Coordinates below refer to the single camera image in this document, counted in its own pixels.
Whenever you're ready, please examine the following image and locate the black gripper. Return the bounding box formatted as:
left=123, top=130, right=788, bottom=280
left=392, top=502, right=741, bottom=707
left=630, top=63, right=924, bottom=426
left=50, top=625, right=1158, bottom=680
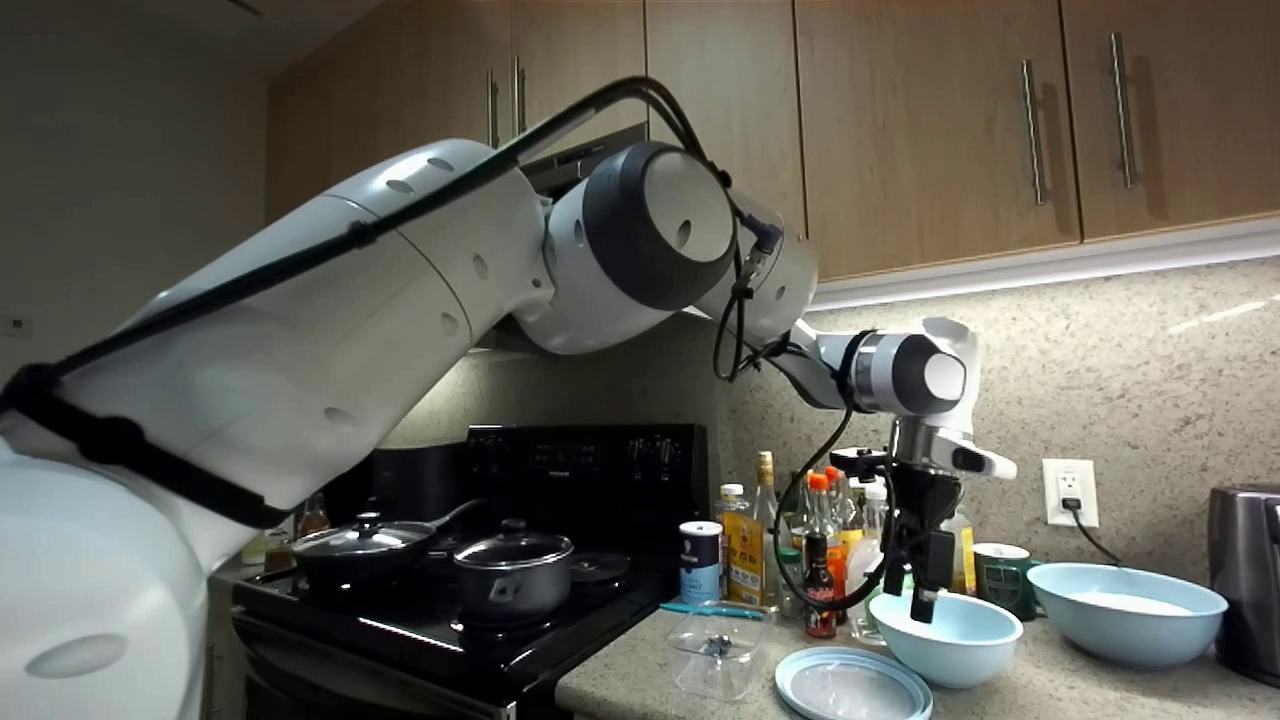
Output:
left=882, top=463, right=964, bottom=630

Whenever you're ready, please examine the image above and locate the medium light blue bowl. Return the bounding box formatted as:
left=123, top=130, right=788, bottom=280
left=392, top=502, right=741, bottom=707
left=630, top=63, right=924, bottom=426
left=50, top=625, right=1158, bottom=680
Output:
left=865, top=587, right=1029, bottom=694

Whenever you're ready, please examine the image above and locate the large light blue bowl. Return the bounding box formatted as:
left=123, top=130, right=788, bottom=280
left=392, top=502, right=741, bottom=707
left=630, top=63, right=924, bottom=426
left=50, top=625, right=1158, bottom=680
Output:
left=1026, top=562, right=1234, bottom=671

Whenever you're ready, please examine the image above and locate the yellow oil bottle black cap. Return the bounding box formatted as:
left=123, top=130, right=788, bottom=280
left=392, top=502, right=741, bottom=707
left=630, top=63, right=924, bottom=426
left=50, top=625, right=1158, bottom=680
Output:
left=936, top=505, right=979, bottom=595

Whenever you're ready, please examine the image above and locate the orange cap sauce bottle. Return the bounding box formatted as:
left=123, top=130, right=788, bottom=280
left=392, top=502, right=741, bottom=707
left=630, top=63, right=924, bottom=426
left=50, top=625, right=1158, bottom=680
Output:
left=819, top=460, right=857, bottom=534
left=795, top=463, right=832, bottom=538

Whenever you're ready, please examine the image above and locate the dark bottle red label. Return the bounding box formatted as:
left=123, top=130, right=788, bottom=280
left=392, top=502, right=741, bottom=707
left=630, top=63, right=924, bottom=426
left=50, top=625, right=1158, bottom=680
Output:
left=799, top=526, right=843, bottom=643

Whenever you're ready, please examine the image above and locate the small green cap jar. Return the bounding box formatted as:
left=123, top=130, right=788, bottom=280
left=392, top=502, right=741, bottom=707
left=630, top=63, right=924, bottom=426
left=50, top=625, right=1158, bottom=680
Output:
left=775, top=526, right=812, bottom=619

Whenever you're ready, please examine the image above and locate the light blue plate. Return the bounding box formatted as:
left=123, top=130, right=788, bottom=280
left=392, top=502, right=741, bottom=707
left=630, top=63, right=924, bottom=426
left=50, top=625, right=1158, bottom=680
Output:
left=773, top=643, right=936, bottom=720

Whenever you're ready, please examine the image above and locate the tall yellow label bottle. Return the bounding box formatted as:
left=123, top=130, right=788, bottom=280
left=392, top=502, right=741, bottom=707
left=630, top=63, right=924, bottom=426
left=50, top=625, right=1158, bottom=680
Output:
left=726, top=447, right=791, bottom=617

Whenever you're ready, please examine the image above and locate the clear bottle white cap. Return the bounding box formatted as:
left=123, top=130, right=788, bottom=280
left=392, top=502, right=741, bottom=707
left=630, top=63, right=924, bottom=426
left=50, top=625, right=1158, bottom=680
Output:
left=718, top=480, right=754, bottom=534

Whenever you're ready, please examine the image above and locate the teal utensil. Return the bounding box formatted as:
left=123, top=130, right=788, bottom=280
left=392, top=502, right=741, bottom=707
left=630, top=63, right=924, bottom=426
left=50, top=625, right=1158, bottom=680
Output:
left=660, top=595, right=773, bottom=625

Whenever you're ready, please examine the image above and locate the blue white salt canister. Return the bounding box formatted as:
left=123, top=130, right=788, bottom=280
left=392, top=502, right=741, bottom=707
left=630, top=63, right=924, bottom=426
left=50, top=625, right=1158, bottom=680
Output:
left=678, top=517, right=730, bottom=610

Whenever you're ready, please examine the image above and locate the under cabinet light strip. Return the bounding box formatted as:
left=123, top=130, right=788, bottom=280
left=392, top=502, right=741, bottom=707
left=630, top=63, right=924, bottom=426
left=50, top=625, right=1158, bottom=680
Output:
left=806, top=215, right=1280, bottom=315

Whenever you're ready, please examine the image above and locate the black pot glass lid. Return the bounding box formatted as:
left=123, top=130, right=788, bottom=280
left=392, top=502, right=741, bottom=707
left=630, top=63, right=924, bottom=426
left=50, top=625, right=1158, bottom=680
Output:
left=454, top=517, right=581, bottom=625

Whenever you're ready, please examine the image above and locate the light wood cabinet door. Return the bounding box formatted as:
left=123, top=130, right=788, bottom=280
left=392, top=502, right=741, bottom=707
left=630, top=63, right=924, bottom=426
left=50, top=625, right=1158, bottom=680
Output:
left=645, top=0, right=812, bottom=271
left=1058, top=0, right=1280, bottom=245
left=791, top=0, right=1086, bottom=288
left=511, top=0, right=651, bottom=155
left=259, top=0, right=516, bottom=206

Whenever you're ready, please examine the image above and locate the black kitchen stove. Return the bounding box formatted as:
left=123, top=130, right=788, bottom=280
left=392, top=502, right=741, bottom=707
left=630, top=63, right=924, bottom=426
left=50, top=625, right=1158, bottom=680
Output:
left=212, top=421, right=712, bottom=720

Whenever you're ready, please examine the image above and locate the black frying pan with lid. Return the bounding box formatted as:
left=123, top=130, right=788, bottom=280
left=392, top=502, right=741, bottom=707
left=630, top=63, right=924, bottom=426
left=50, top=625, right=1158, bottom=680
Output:
left=285, top=498, right=488, bottom=595

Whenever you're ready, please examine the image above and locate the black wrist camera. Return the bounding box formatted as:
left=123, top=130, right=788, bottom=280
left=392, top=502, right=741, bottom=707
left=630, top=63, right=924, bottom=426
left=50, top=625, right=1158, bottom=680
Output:
left=827, top=443, right=896, bottom=485

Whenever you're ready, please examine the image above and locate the white wall outlet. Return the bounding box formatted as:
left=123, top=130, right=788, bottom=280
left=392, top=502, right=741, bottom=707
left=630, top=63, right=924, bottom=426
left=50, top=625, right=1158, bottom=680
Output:
left=1039, top=456, right=1104, bottom=534

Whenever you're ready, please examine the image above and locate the black power cord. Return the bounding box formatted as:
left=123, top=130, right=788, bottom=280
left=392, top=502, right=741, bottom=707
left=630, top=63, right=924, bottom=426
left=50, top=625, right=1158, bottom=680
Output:
left=1058, top=494, right=1134, bottom=571

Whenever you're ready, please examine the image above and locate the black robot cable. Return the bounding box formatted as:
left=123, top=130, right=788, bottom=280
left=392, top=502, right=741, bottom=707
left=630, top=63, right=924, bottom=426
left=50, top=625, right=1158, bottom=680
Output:
left=0, top=72, right=924, bottom=617

